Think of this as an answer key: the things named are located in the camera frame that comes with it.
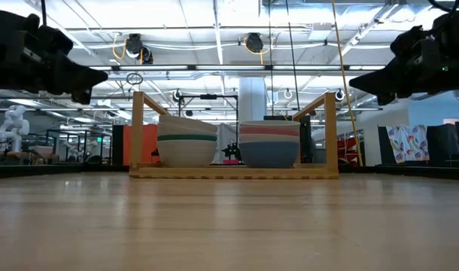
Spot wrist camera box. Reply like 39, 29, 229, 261
390, 25, 424, 57
39, 24, 74, 57

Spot small black background device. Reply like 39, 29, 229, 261
222, 139, 242, 161

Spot yellow hanging strap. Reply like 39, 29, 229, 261
331, 0, 364, 167

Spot wooden shelf rack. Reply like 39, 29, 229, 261
128, 90, 339, 180

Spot black ceiling cord reel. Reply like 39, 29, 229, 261
123, 32, 154, 65
243, 32, 271, 65

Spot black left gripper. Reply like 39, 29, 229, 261
0, 5, 109, 105

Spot white building column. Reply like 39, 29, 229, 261
238, 77, 267, 123

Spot black upright panel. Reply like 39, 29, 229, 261
111, 123, 124, 166

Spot pink bowl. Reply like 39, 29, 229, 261
239, 126, 301, 137

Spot red cabinet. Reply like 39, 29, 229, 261
336, 137, 360, 163

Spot white draped sheet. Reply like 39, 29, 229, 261
216, 123, 239, 163

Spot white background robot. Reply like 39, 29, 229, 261
0, 104, 30, 154

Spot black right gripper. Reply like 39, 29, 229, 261
348, 9, 459, 107

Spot beige box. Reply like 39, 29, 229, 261
28, 145, 54, 159

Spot black monitor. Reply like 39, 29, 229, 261
263, 114, 312, 163

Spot coiled black cable loop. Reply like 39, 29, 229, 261
126, 72, 144, 86

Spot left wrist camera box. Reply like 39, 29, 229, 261
39, 24, 74, 57

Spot teal green bowl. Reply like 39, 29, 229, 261
157, 134, 218, 143

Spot black background furniture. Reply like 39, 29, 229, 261
427, 120, 459, 169

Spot black hanging cable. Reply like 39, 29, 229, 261
285, 0, 301, 111

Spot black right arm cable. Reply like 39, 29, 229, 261
427, 0, 459, 14

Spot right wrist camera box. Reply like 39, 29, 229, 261
390, 25, 424, 57

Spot blue grey bowl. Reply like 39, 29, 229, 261
239, 141, 301, 169

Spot black metal frame cage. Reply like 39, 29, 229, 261
26, 129, 114, 165

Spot orange partition panel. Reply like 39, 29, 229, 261
123, 123, 159, 166

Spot floral patterned cloth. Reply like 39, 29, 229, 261
385, 123, 430, 164

